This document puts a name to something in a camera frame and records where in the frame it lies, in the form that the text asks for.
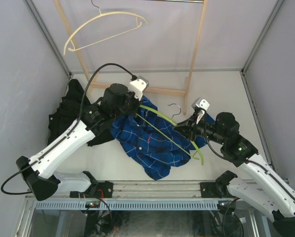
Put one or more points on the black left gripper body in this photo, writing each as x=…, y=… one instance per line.
x=130, y=107

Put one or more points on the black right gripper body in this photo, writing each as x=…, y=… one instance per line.
x=203, y=129

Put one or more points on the blue plaid shirt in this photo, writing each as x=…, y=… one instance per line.
x=150, y=140

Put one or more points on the black shirt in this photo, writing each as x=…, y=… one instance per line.
x=68, y=111

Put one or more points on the beige wooden hanger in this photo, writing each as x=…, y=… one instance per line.
x=103, y=25

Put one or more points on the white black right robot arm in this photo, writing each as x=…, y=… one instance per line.
x=276, y=200

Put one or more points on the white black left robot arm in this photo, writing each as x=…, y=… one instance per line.
x=40, y=171

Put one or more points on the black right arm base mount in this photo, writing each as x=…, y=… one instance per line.
x=209, y=190

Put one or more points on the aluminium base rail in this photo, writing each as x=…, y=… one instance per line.
x=156, y=188

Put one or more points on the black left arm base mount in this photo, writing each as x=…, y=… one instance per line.
x=104, y=190

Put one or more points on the grey slotted cable duct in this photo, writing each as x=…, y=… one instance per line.
x=127, y=205

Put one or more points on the metal clothes rail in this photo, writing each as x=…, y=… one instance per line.
x=185, y=1

